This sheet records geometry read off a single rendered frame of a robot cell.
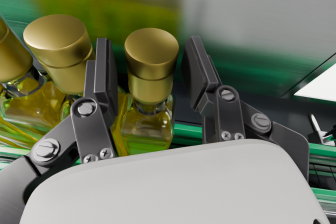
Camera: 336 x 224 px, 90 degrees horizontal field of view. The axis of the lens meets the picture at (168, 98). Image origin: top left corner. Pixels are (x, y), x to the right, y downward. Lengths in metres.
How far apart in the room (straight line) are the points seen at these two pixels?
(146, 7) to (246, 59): 0.16
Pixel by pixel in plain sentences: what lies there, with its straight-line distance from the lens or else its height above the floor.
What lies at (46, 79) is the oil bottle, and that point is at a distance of 0.20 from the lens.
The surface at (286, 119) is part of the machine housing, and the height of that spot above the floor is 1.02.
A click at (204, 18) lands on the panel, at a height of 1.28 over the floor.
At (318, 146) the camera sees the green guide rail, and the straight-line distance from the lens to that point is 0.41.
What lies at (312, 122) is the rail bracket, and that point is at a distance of 0.44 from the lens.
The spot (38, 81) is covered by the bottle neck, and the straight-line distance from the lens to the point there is 0.19.
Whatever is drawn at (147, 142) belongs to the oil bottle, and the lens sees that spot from 0.18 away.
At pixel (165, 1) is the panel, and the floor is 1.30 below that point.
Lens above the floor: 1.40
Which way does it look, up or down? 57 degrees down
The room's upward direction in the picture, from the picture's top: 12 degrees clockwise
